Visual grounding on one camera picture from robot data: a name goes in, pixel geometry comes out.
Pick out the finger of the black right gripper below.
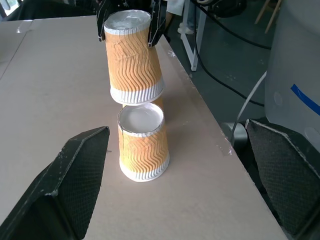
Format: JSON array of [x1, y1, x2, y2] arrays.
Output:
[[95, 0, 116, 43], [147, 0, 168, 48]]

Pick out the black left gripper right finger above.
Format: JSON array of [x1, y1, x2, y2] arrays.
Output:
[[245, 118, 320, 236]]

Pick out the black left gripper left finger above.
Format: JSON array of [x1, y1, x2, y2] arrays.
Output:
[[0, 126, 111, 240]]

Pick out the orange rippled paper cup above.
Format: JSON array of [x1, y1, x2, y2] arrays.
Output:
[[117, 102, 171, 183], [103, 9, 167, 106]]

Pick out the bystander with white shoes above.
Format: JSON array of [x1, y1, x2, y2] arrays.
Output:
[[165, 0, 197, 36]]

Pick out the dark grey round part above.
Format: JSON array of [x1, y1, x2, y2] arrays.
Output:
[[221, 121, 249, 152]]

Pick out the blue tape strip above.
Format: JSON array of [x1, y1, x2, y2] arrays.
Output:
[[290, 83, 320, 116]]

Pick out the wooden chair legs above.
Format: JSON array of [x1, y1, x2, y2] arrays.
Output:
[[254, 0, 284, 35]]

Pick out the white metal frame leg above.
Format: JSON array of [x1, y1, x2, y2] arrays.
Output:
[[179, 0, 209, 72]]

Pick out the white cable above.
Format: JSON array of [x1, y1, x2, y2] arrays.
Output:
[[230, 71, 268, 147]]

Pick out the black floor cable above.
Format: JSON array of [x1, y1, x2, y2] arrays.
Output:
[[197, 4, 273, 50], [193, 4, 266, 108]]

